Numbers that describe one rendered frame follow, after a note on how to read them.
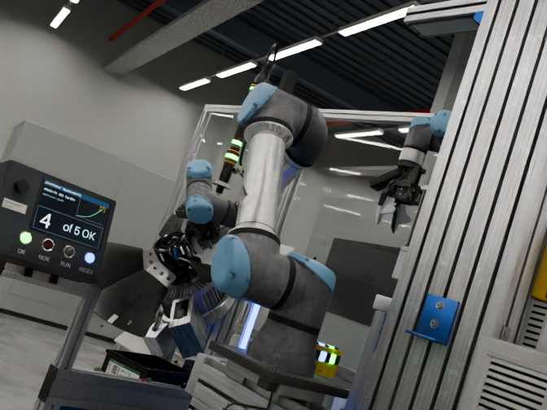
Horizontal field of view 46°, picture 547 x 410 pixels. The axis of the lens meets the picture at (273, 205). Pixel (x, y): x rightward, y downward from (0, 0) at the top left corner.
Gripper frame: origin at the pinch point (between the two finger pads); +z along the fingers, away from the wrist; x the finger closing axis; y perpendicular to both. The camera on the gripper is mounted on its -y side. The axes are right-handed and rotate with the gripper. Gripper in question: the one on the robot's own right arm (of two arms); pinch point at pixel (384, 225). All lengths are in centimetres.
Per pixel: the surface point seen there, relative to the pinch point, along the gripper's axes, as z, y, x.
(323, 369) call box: 47.8, -9.4, 5.9
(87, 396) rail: 67, -12, -70
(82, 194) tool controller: 24, -11, -91
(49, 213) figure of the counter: 30, -9, -97
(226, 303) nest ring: 39, -47, -8
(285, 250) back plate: 14, -53, 17
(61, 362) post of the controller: 61, -13, -79
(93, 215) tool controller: 27, -10, -87
